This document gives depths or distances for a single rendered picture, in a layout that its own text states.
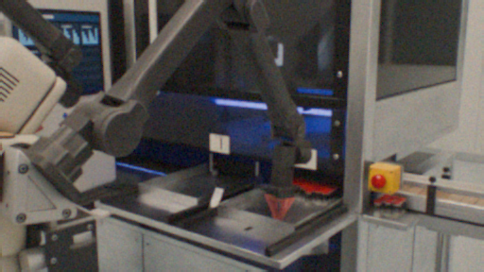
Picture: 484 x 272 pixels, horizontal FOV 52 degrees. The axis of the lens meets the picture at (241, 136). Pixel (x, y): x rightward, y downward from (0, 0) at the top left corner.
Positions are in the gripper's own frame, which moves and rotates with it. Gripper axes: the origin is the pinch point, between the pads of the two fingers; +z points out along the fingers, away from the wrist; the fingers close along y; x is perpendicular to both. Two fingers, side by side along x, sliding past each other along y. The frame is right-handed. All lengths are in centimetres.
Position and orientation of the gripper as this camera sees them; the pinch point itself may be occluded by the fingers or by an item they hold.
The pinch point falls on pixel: (277, 219)
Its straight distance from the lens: 134.0
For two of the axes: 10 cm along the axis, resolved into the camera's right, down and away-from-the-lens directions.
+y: 6.1, 0.0, 7.9
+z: -1.0, 9.9, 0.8
